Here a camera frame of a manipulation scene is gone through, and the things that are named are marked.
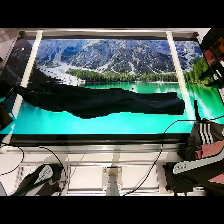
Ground blue jeans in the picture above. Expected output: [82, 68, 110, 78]
[12, 82, 186, 120]

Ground pink garment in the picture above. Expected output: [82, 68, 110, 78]
[194, 139, 224, 185]

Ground black cable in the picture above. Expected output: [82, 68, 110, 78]
[121, 114, 224, 197]
[0, 142, 26, 177]

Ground heap of clothes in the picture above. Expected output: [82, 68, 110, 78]
[199, 28, 224, 88]

